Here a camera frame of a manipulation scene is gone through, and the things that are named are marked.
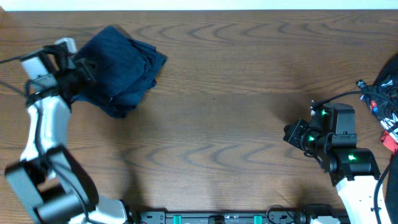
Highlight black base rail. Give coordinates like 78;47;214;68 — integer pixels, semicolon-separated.
139;210;350;224

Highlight black graphic t-shirt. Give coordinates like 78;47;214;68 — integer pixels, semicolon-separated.
356;54;397;141

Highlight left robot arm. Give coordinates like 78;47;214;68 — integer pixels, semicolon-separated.
5;37;137;223

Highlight navy blue shorts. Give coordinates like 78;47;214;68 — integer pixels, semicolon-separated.
73;25;168;106

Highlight dark garment at edge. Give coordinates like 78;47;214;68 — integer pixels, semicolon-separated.
385;153;398;224

